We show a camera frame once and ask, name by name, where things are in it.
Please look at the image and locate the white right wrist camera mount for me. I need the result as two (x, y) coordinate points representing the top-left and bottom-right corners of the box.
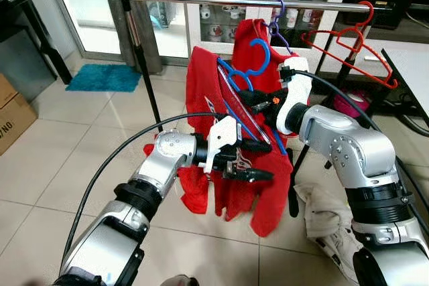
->
(276, 56), (314, 134)

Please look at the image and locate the teal floor rug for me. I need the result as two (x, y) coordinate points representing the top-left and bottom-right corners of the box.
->
(65, 64), (143, 94)

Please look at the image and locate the red t-shirt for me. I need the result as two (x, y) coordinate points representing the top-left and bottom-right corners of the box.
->
(231, 18), (302, 133)
(143, 45), (296, 238)

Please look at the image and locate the red wire hanger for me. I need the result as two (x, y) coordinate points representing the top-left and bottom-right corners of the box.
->
(300, 1), (400, 90)

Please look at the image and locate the grey curtain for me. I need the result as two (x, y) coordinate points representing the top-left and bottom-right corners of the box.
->
(101, 0), (165, 76)

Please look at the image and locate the white framed glass door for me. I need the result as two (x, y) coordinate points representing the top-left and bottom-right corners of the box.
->
(40, 0), (128, 59)

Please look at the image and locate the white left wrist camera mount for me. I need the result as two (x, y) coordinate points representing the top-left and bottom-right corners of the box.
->
(206, 116), (241, 171)

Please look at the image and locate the blue plastic hanger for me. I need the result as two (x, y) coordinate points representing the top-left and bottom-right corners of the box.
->
(216, 37), (289, 156)

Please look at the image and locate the white t-shirt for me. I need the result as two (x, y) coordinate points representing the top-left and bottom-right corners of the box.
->
(295, 180), (359, 283)

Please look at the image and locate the brown cardboard box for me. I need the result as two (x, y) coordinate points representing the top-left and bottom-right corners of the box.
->
(0, 72), (38, 156)

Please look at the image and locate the pink plastic container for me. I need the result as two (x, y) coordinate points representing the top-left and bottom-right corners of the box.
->
(332, 90), (369, 118)

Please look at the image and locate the black desk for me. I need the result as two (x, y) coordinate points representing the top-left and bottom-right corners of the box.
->
(0, 0), (73, 102)

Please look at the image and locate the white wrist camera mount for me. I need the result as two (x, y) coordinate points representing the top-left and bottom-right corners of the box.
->
(276, 56), (314, 134)
(206, 116), (241, 171)

